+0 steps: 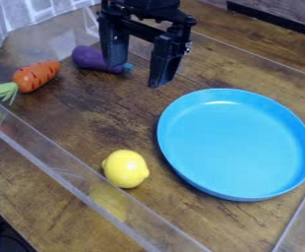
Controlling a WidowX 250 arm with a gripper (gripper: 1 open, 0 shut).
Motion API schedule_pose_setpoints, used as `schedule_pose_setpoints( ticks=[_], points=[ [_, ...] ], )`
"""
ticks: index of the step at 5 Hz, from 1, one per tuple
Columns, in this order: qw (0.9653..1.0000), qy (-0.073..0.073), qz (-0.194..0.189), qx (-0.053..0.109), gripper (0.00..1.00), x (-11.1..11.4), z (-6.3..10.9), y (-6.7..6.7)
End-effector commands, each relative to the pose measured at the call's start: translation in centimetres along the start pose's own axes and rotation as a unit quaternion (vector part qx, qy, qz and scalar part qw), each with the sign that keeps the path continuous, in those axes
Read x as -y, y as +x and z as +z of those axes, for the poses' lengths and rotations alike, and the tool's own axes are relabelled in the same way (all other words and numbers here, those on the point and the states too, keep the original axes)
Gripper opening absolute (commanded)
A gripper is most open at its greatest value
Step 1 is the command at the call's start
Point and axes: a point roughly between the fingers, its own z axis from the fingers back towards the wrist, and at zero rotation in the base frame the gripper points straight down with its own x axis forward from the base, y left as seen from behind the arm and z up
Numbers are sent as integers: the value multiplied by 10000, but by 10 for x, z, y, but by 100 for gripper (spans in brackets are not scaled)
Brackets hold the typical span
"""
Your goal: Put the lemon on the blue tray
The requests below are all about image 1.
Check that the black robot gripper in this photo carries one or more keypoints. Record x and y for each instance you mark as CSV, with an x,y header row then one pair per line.
x,y
170,45

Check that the yellow toy lemon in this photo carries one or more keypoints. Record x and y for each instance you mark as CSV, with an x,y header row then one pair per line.
x,y
124,168

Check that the blue round plastic tray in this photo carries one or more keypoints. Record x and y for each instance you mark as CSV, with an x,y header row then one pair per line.
x,y
234,143

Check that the purple toy eggplant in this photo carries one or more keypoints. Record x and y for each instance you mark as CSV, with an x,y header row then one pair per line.
x,y
88,58

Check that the orange toy carrot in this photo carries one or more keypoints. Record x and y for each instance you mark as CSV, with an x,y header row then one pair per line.
x,y
28,79

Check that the grey white checkered curtain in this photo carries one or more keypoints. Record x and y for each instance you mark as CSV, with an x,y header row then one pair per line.
x,y
19,13

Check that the clear acrylic barrier wall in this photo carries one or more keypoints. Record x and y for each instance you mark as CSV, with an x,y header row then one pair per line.
x,y
61,129

